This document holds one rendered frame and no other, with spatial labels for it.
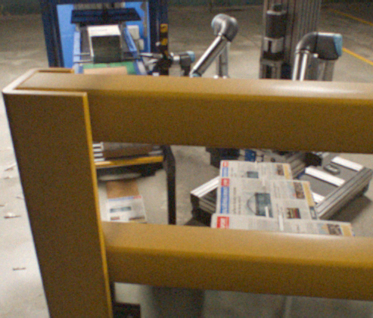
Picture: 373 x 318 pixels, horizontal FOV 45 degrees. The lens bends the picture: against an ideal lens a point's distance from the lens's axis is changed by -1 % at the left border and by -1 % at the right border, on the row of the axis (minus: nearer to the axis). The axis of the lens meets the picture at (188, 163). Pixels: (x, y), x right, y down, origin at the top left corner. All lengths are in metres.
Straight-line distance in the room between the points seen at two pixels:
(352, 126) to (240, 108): 0.11
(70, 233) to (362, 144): 0.33
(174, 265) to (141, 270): 0.04
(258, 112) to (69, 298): 0.34
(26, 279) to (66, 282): 2.50
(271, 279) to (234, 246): 0.06
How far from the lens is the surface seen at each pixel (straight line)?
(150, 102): 0.45
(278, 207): 1.70
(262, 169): 2.41
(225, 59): 3.02
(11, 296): 3.01
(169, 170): 2.56
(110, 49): 4.42
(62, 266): 0.58
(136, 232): 0.58
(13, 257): 3.29
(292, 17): 2.79
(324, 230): 1.23
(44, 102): 0.47
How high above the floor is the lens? 2.00
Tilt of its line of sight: 29 degrees down
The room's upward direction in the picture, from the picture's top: straight up
